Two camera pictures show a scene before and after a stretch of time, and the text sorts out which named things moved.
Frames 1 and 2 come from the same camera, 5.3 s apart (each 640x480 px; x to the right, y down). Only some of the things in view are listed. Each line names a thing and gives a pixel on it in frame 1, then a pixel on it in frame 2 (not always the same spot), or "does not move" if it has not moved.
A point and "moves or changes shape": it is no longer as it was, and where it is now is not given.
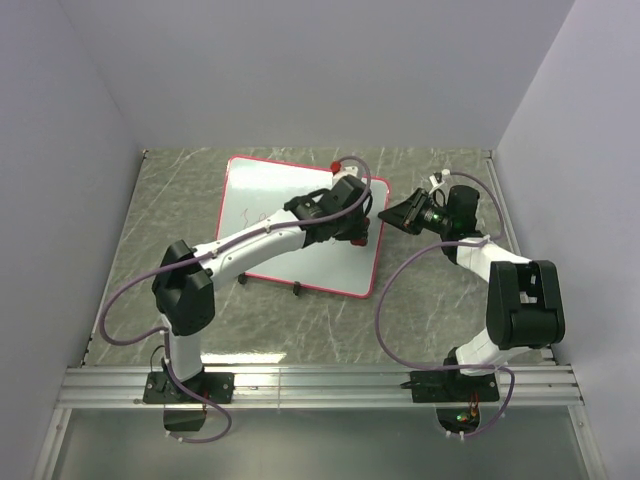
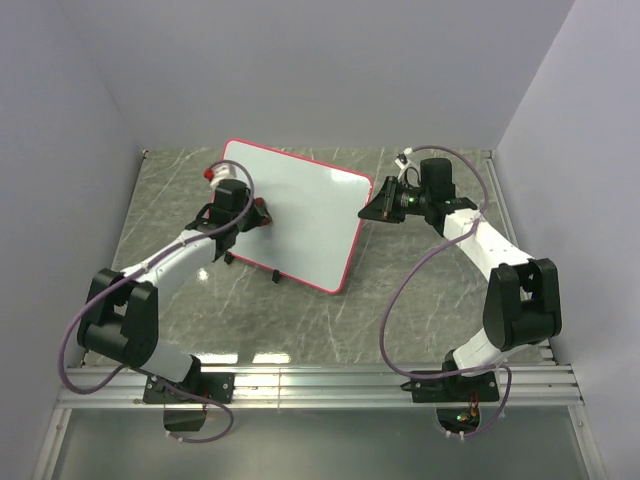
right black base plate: [436, 386] does not move
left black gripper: [357, 232] -> [253, 222]
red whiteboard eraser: [360, 242] -> [263, 211]
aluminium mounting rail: [319, 387] does not move
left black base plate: [159, 388] does not move
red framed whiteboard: [255, 190] moves or changes shape
